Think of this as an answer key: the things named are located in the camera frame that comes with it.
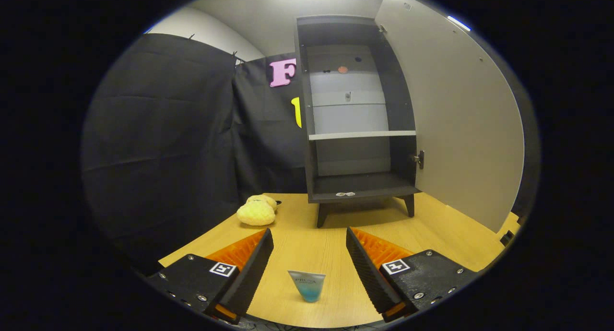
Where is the beige cabinet door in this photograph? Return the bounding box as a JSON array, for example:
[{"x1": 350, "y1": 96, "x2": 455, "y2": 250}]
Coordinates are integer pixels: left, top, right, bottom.
[{"x1": 374, "y1": 0, "x2": 526, "y2": 233}]

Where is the yellow plush toy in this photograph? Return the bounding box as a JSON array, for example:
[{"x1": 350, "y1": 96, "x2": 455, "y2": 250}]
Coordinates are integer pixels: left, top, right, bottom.
[{"x1": 236, "y1": 194, "x2": 279, "y2": 226}]

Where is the white cabinet shelf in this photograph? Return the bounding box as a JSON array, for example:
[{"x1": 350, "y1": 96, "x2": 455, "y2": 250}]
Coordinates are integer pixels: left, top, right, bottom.
[{"x1": 308, "y1": 130, "x2": 417, "y2": 141}]

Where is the dark grey cabinet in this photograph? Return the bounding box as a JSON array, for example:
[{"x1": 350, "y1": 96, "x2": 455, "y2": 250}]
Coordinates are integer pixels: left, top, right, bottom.
[{"x1": 294, "y1": 15, "x2": 423, "y2": 228}]

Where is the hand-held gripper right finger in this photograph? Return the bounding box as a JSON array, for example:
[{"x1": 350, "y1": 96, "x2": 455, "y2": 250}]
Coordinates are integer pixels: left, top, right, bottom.
[{"x1": 346, "y1": 227, "x2": 480, "y2": 323}]

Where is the black backdrop cloth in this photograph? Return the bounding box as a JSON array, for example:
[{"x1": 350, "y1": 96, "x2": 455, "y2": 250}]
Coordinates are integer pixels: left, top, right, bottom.
[{"x1": 81, "y1": 33, "x2": 307, "y2": 274}]

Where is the long ceiling light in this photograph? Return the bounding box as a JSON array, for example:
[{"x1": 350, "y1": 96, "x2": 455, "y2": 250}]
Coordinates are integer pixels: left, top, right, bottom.
[{"x1": 447, "y1": 15, "x2": 472, "y2": 32}]

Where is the blue white tube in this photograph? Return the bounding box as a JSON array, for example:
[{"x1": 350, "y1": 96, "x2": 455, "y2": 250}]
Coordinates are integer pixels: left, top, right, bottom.
[{"x1": 288, "y1": 270, "x2": 327, "y2": 303}]

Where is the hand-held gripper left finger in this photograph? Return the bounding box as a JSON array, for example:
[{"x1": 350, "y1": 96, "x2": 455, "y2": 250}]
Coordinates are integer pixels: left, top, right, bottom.
[{"x1": 146, "y1": 228, "x2": 275, "y2": 325}]

